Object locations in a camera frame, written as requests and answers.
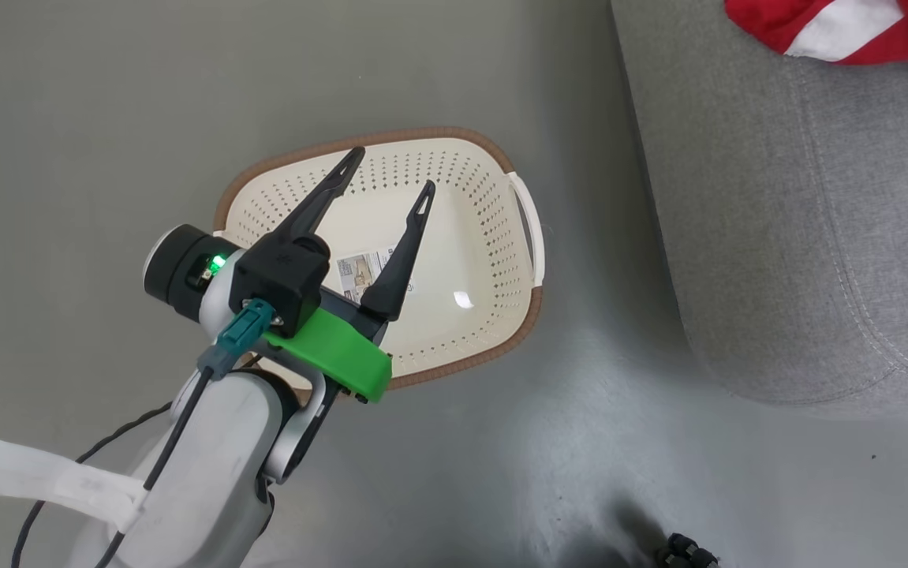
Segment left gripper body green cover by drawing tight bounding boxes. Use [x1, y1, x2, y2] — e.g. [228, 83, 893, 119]
[263, 286, 393, 405]

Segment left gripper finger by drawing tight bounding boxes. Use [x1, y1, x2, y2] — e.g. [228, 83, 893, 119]
[272, 147, 365, 237]
[361, 180, 436, 320]

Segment red garment wide white stripe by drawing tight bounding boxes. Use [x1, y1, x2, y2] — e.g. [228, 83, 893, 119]
[725, 0, 908, 65]

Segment grey fabric sofa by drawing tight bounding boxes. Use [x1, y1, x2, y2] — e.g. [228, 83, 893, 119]
[610, 0, 908, 419]

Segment paper label sticker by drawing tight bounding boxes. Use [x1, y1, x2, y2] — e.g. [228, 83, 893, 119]
[336, 249, 417, 302]

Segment cream perforated laundry basket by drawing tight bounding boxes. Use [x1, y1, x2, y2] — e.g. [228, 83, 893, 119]
[213, 126, 546, 392]

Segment white fabric strip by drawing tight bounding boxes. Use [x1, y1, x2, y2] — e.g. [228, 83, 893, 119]
[0, 438, 148, 534]

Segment teal cable connector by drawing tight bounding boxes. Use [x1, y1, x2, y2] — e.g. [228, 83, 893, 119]
[198, 299, 275, 381]

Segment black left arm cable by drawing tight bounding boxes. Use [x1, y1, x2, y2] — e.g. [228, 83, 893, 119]
[12, 367, 215, 568]

